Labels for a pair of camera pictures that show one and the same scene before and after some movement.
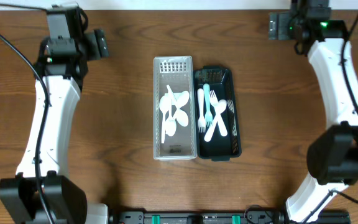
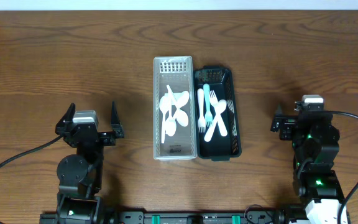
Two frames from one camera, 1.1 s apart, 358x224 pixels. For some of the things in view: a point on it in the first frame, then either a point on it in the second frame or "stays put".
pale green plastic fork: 208,116 stays put
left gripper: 91,50 to 108,140
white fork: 201,121 stays put
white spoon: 182,117 stays put
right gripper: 273,25 to 288,123
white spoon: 221,106 stays put
